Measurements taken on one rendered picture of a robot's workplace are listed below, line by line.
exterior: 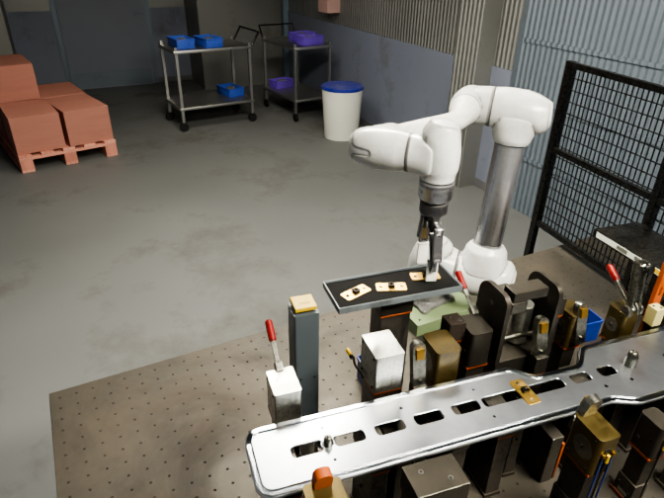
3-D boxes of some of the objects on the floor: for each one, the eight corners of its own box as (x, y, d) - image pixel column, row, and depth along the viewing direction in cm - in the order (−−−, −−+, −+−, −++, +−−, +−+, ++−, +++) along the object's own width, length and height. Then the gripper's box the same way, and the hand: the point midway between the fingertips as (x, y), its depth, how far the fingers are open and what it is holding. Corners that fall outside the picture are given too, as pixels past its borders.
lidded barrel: (369, 138, 632) (372, 87, 603) (332, 144, 613) (333, 92, 584) (349, 127, 670) (350, 78, 641) (313, 132, 651) (313, 82, 621)
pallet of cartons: (-5, 132, 629) (-28, 54, 586) (102, 121, 676) (87, 47, 633) (-9, 178, 512) (-39, 83, 468) (121, 160, 559) (104, 73, 516)
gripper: (410, 184, 152) (403, 254, 163) (433, 217, 133) (423, 293, 145) (436, 183, 153) (427, 252, 164) (461, 215, 134) (450, 291, 146)
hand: (426, 264), depth 153 cm, fingers open, 9 cm apart
